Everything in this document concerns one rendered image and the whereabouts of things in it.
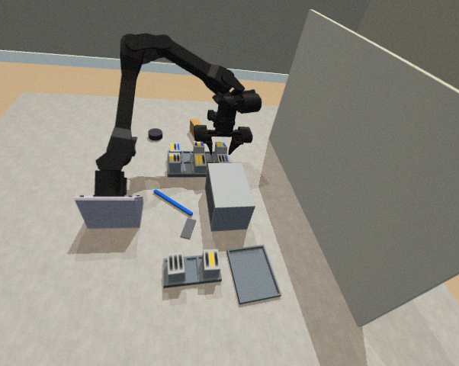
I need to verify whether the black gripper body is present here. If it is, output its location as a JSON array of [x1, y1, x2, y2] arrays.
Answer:
[[194, 114, 253, 143]]

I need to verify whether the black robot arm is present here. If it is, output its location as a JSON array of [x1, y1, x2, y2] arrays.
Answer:
[[93, 34, 262, 197]]

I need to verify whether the black short cylinder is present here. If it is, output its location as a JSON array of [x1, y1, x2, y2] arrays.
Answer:
[[148, 128, 162, 140]]

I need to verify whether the tan cube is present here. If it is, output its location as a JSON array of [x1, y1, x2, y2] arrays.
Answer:
[[190, 118, 202, 137]]

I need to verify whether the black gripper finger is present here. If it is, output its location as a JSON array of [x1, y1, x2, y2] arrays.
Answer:
[[203, 138, 213, 155], [228, 136, 243, 155]]

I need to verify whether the blue rod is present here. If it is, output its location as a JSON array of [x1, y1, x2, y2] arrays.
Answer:
[[153, 189, 193, 216]]

